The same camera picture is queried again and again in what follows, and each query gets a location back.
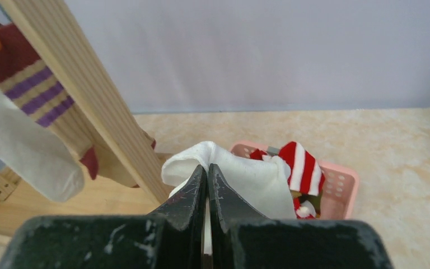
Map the purple striped sock maroon cuff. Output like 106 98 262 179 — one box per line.
0 24 99 179

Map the pink plastic basket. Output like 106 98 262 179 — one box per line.
230 141 359 220

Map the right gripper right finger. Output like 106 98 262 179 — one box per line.
207 164 393 268

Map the red white striped sock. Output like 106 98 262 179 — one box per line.
249 141 327 220

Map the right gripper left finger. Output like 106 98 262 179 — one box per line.
0 166 207 268

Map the wooden clothes rack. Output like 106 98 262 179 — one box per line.
0 1 171 237

